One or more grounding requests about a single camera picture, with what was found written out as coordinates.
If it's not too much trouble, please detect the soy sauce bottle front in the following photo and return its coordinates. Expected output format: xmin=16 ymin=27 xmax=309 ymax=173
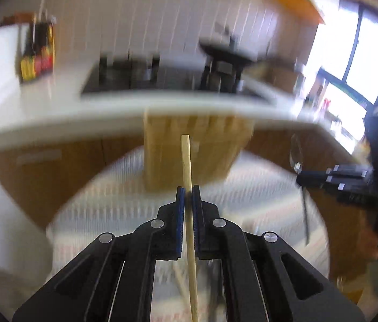
xmin=20 ymin=21 xmax=39 ymax=82

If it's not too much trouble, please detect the black gas stove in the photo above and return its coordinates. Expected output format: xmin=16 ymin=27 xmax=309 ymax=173
xmin=80 ymin=52 xmax=270 ymax=100

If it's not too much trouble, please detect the white kitchen counter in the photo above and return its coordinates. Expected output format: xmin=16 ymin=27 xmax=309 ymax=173
xmin=0 ymin=23 xmax=371 ymax=155

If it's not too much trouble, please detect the black wok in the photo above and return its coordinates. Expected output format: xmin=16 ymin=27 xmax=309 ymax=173
xmin=198 ymin=23 xmax=298 ymax=71

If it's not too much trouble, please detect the bamboo chopstick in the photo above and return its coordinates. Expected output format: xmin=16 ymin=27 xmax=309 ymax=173
xmin=181 ymin=134 xmax=198 ymax=321

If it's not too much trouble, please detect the soy sauce bottle rear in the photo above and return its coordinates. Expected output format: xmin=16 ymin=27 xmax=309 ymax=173
xmin=39 ymin=17 xmax=55 ymax=74

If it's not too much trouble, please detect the soy sauce bottle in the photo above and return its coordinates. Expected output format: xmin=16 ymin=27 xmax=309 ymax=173
xmin=20 ymin=21 xmax=39 ymax=82
xmin=39 ymin=17 xmax=55 ymax=74

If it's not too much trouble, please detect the yellow plastic utensil basket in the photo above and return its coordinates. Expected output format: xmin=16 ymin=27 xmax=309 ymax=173
xmin=143 ymin=114 xmax=254 ymax=192

